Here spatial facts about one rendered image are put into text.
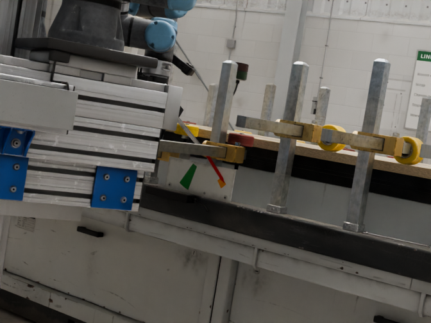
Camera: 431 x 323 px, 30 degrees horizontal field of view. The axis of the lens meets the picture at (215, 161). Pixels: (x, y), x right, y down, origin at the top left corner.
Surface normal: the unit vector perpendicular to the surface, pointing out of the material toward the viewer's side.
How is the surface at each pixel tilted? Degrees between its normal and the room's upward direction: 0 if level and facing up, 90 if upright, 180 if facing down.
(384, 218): 90
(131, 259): 90
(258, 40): 90
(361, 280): 90
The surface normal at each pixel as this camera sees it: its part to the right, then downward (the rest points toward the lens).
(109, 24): 0.71, -0.15
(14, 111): 0.49, 0.12
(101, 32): 0.55, -0.18
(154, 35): 0.06, 0.07
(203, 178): -0.59, -0.05
